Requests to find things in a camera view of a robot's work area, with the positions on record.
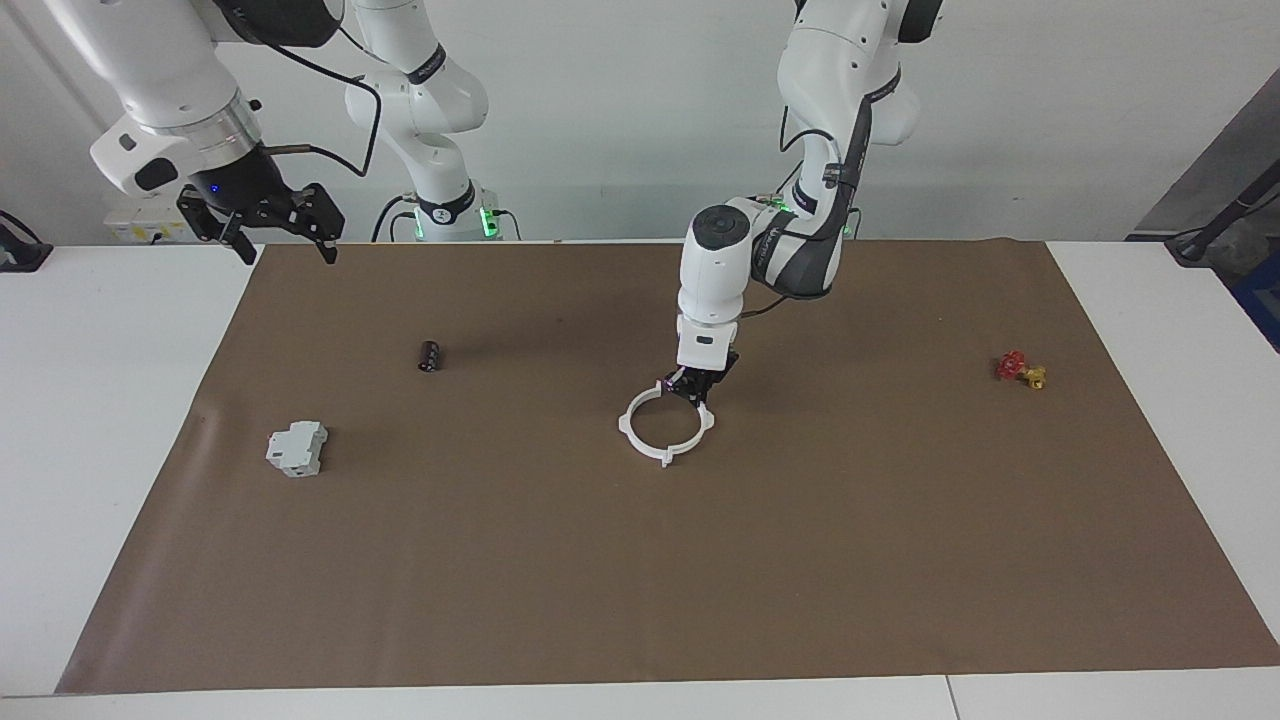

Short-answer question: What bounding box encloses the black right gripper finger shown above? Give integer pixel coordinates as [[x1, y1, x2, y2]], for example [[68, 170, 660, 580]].
[[288, 182, 347, 266], [177, 188, 258, 267]]

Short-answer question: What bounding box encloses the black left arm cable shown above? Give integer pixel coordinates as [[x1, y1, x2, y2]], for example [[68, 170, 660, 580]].
[[735, 65, 901, 322]]

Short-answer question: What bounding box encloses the brown table mat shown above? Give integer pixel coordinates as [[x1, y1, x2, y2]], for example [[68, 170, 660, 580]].
[[54, 238, 1280, 695]]

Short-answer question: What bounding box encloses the white power strip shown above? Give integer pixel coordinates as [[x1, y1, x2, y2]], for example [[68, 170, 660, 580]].
[[104, 194, 193, 245]]

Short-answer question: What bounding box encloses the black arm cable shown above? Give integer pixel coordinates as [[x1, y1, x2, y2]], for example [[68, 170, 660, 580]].
[[735, 65, 901, 322], [214, 0, 384, 180]]

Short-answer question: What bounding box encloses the black tripod stand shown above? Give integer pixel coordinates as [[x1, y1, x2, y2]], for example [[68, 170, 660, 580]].
[[1164, 158, 1280, 267]]

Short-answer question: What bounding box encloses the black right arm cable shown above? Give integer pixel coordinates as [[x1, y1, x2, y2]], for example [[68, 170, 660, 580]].
[[214, 0, 384, 180]]

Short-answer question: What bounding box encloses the white circuit breaker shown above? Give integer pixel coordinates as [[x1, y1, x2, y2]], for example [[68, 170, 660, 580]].
[[265, 420, 329, 479]]

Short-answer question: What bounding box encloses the black stand foot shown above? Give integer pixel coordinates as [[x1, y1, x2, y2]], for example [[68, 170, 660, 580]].
[[0, 209, 54, 274]]

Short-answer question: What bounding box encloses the red handwheel brass valve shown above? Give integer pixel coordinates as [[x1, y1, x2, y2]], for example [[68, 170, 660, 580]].
[[994, 350, 1049, 391]]

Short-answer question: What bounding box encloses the white half-ring pipe clamp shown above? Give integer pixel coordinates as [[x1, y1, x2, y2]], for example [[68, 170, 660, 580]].
[[661, 384, 718, 470], [617, 379, 671, 470]]

